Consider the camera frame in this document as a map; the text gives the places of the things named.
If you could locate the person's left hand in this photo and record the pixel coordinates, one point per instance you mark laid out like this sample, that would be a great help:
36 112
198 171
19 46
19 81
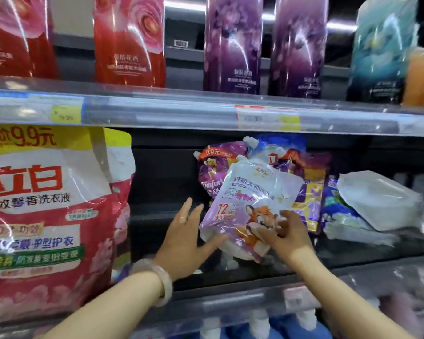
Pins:
180 248

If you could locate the person's right hand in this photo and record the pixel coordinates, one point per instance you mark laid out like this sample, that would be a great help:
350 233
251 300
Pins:
293 243

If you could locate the person's right thumb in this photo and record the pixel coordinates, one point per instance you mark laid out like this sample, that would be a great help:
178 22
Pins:
267 235

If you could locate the person's left middle finger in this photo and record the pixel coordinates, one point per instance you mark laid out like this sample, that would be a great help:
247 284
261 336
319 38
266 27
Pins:
184 212

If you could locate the person's left thumb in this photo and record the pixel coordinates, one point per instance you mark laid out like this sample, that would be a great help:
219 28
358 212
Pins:
212 243

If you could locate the white lilac tiger refill pouch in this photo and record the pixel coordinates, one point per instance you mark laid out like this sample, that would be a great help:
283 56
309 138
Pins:
247 204

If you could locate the person's right forearm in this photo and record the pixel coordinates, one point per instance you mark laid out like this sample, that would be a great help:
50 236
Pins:
342 303

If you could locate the person's left forearm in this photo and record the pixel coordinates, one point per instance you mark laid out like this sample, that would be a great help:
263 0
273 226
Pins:
113 310

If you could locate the purple bear refill pouch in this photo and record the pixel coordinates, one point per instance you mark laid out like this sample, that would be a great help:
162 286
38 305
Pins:
212 169

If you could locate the yellow purple refill pouch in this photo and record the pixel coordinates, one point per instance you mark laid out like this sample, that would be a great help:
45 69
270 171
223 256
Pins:
312 204

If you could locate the pale jade bangle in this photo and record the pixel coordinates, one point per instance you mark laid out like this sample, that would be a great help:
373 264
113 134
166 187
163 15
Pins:
161 275

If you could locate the blue white flat pouch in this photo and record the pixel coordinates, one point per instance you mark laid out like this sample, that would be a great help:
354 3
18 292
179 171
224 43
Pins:
339 217

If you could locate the blue refill pouch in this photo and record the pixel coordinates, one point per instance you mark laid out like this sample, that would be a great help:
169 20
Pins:
275 150

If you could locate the blue pouch with white cap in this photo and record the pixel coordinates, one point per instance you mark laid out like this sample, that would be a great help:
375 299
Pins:
212 330
305 323
259 326

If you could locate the red yellow price label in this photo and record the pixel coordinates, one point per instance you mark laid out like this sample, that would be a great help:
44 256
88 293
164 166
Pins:
268 118

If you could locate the white plastic pouch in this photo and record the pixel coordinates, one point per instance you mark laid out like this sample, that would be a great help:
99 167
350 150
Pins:
381 201

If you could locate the large red detergent bag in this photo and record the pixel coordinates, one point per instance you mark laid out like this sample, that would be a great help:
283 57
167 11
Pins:
46 215

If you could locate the pink packets under shelf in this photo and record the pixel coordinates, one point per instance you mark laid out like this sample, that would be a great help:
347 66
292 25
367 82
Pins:
409 296

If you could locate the yellow white price label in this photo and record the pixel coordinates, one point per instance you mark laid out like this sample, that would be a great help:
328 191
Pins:
65 111

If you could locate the small white barcode tag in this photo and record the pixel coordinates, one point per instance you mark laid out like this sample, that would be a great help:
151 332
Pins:
181 43

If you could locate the purple flower refill pouch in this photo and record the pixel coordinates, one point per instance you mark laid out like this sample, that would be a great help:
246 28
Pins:
298 49
233 45

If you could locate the red rose refill pouch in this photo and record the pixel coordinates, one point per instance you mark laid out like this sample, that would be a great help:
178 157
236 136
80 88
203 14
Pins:
130 42
14 35

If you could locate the teal flower refill pouch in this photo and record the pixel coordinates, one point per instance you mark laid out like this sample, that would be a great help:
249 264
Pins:
381 52

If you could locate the orange refill pouch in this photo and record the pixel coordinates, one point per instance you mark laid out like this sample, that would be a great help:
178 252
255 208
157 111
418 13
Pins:
422 81

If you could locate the grey shelf edge rail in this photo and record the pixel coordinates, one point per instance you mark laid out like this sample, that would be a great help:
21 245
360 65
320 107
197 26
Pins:
226 300

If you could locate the clear shelf price rail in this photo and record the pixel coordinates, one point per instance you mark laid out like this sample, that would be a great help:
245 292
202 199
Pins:
162 111

